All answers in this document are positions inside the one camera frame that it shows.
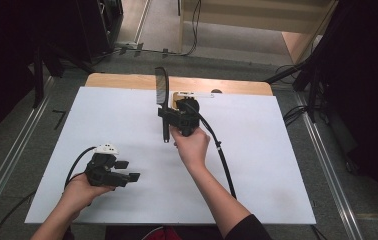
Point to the person's right hand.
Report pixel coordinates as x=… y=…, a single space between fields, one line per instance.
x=192 y=146

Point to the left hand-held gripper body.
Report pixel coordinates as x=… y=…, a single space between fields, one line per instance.
x=102 y=170

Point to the black tripod stand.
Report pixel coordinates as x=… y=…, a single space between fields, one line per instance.
x=305 y=83

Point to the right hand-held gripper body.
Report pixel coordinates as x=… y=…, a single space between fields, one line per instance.
x=187 y=116

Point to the metal floor rail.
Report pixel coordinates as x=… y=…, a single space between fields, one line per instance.
x=330 y=173
x=10 y=160

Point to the cream square cup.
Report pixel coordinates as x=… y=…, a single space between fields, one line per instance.
x=175 y=100

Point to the black equipment cabinet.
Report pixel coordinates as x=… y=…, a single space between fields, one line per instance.
x=100 y=26

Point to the light wooden furniture panel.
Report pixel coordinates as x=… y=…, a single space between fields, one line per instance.
x=257 y=16

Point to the black comb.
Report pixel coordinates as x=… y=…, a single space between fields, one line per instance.
x=162 y=90

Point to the person's dark red clothing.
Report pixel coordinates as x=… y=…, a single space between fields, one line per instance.
x=163 y=233

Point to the white table cover sheet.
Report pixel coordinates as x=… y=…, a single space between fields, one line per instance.
x=260 y=150

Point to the black metal stand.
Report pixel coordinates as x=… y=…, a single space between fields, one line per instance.
x=38 y=76

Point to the person's left hand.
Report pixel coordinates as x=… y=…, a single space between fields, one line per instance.
x=78 y=193

